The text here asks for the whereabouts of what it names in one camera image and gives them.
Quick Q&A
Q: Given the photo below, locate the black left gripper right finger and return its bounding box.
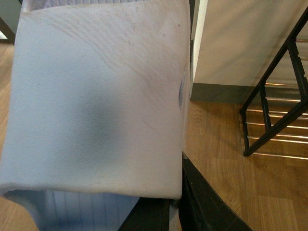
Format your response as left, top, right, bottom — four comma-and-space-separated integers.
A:
179, 153, 251, 231

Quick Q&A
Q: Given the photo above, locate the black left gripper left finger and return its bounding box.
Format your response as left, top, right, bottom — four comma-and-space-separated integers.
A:
119, 197, 170, 231

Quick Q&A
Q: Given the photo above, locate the light blue slide sandal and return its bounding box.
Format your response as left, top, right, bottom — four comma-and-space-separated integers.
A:
0, 0, 191, 231

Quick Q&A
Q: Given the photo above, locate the black chrome shoe rack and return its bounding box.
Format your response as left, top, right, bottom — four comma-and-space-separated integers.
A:
239, 11, 308, 160

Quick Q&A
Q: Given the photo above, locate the large window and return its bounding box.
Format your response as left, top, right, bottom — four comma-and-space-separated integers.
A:
0, 0, 23, 45

